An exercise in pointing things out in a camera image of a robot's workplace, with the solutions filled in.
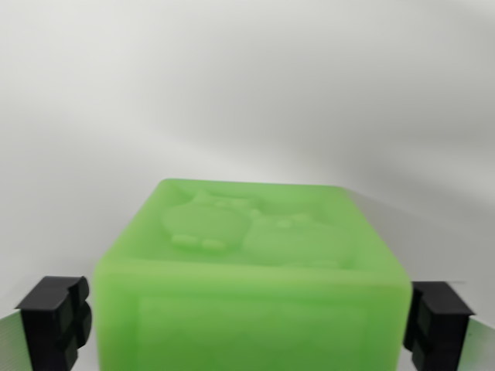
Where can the green embossed toy cube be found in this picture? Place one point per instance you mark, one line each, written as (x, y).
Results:
(251, 290)

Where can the gripper left finger with silver black pad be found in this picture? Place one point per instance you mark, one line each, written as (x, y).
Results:
(46, 328)

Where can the gripper right finger with silver black pad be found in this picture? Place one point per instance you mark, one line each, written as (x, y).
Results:
(444, 328)

